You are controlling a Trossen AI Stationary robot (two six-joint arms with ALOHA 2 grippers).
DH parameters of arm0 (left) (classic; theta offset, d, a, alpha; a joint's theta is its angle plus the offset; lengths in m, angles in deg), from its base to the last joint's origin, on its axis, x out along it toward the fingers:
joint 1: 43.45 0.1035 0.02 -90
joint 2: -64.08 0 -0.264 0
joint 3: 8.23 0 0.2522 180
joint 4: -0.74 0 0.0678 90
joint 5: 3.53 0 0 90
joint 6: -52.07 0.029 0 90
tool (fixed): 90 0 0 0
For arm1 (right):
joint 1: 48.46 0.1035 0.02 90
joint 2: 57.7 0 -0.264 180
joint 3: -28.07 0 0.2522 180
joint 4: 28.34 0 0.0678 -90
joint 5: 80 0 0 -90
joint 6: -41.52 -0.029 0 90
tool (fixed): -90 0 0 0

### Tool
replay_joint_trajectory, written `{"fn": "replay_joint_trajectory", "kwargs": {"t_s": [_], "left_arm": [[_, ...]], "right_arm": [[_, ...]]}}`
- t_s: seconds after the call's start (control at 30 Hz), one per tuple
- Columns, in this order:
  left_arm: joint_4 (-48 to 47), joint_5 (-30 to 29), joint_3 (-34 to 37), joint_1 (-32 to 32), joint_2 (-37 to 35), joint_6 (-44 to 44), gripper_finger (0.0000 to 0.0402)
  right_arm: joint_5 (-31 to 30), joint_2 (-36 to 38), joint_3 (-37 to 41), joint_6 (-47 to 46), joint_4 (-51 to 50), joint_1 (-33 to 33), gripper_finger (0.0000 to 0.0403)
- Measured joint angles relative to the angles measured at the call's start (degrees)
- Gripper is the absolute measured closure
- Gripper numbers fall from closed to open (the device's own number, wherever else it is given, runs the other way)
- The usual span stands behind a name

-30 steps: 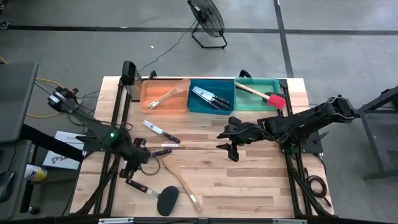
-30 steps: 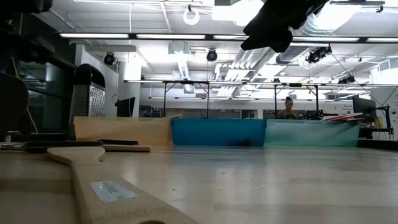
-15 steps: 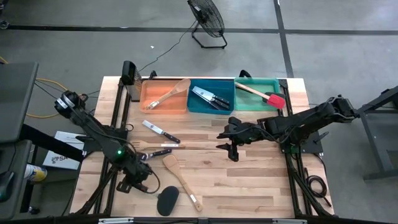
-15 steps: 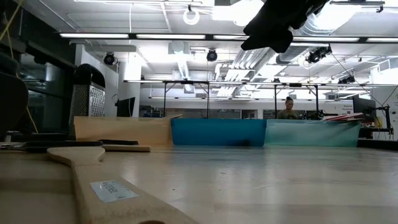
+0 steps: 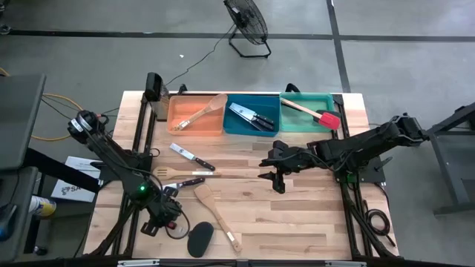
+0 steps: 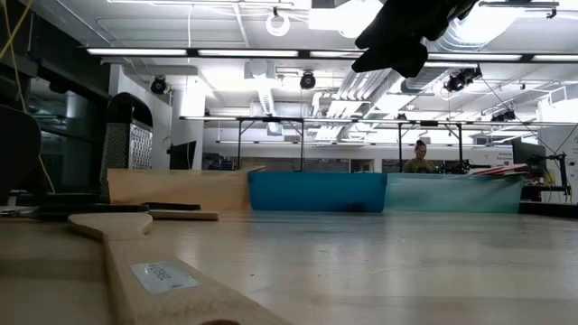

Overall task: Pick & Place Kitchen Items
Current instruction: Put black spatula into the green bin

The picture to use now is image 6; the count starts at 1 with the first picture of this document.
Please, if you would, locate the black overhead camera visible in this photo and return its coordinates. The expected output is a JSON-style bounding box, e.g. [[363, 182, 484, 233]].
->
[[299, 70, 318, 91]]

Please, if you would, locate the steel box grater black handle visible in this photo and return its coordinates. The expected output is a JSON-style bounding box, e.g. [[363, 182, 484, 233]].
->
[[98, 91, 154, 205]]

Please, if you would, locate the yellow hanging cable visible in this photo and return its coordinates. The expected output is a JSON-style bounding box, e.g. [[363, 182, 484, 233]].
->
[[0, 0, 56, 195]]

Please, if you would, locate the black aluminium rig frame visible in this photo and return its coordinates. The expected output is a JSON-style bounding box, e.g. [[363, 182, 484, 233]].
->
[[85, 44, 578, 63]]

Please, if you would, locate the white ring light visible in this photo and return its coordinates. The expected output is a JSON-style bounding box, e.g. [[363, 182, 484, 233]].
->
[[265, 9, 292, 38]]

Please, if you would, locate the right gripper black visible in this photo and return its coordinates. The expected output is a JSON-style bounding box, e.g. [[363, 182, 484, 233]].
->
[[350, 0, 480, 79]]

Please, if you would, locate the person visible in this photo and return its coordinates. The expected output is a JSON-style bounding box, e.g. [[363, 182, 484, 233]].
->
[[401, 138, 438, 175]]

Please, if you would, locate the black background rig frame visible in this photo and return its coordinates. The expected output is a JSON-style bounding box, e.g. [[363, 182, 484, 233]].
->
[[179, 116, 578, 172]]

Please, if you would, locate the teal plastic bin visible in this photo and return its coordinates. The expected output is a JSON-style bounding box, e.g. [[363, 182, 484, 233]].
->
[[385, 172, 524, 214]]

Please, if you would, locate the orange plastic bin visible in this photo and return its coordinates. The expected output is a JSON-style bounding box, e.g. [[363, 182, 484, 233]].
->
[[107, 168, 252, 213]]

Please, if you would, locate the black camera stand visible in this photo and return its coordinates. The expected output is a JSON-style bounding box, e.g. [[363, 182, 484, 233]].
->
[[528, 152, 573, 204]]

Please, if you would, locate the black ceiling camera cluster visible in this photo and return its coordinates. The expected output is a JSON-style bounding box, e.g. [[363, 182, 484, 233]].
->
[[443, 65, 483, 94]]

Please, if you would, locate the wooden spatula with label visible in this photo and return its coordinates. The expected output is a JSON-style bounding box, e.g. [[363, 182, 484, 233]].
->
[[67, 210, 297, 325]]

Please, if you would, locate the dark background monitor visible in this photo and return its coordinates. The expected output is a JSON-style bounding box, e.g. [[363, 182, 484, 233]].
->
[[168, 140, 198, 172]]

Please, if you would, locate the dark monitor on stand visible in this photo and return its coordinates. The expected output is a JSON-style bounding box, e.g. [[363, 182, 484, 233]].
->
[[511, 137, 547, 178]]

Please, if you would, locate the red silicone spatula wooden handle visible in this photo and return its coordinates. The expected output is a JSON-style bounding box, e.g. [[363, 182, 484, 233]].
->
[[471, 162, 530, 177]]

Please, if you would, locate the silver ceiling air duct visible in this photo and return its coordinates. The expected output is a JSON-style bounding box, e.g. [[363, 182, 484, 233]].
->
[[333, 0, 514, 103]]

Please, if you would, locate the blue plastic bin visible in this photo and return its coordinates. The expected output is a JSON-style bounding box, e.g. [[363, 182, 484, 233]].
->
[[247, 171, 388, 214]]

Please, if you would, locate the black round ceiling camera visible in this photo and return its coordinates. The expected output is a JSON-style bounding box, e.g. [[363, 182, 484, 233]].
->
[[150, 75, 169, 96]]

